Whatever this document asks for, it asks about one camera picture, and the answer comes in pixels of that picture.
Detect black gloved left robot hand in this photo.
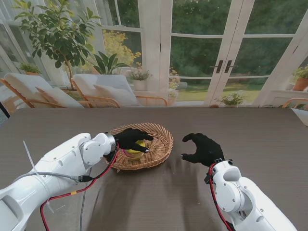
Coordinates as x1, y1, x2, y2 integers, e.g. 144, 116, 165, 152
114, 128, 154, 154

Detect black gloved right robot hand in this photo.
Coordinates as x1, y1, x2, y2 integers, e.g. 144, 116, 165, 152
180, 133, 226, 167

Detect yellow culture dish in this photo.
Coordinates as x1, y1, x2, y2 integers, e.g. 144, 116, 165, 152
126, 141, 147, 155
125, 150, 143, 161

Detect oval wicker basket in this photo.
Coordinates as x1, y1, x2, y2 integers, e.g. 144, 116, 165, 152
105, 122, 174, 170

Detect white chair pillow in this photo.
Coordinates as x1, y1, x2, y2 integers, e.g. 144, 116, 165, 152
35, 86, 84, 108
93, 84, 141, 107

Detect white flowering low plant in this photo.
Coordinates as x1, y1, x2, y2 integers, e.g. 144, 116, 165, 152
214, 93, 246, 108

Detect flowering plant in white pot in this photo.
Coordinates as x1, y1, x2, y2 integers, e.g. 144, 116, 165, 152
128, 69, 154, 91

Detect white cushioned lounge chair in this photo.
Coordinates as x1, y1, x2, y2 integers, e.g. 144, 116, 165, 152
0, 73, 84, 109
71, 74, 169, 108

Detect yellow flowers in pale pot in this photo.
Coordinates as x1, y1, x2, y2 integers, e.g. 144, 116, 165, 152
168, 68, 181, 106

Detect broad-leaf green plant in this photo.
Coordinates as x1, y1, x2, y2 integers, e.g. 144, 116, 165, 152
92, 51, 132, 75

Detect white zip tie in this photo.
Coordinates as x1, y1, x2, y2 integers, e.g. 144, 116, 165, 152
23, 141, 55, 214

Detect white sheet at table corner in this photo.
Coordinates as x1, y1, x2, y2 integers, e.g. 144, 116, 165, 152
291, 108, 308, 127

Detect large terracotta potted plant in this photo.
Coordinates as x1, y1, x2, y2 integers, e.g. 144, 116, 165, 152
292, 66, 308, 91

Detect small plant in terracotta pot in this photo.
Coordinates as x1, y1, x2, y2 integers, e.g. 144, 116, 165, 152
19, 62, 42, 76

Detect tall leafy potted tree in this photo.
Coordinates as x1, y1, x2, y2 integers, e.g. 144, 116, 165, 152
13, 0, 103, 91

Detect dark panel at table edge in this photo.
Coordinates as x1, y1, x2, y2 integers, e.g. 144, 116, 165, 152
0, 101, 12, 120

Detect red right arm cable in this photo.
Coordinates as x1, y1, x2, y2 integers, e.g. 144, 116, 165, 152
208, 162, 234, 231

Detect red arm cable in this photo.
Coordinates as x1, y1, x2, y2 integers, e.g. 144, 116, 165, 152
39, 143, 120, 231
208, 162, 234, 231

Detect red left arm cable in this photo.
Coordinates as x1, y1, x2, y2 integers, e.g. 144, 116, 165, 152
39, 143, 120, 231

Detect grey left arm cable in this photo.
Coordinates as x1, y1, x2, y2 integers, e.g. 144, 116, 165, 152
13, 171, 93, 183

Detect dark door handle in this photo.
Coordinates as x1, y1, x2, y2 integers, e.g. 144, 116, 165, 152
225, 60, 239, 74
209, 60, 224, 74

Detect orange chair frame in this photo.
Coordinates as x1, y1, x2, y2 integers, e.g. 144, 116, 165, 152
281, 98, 308, 109

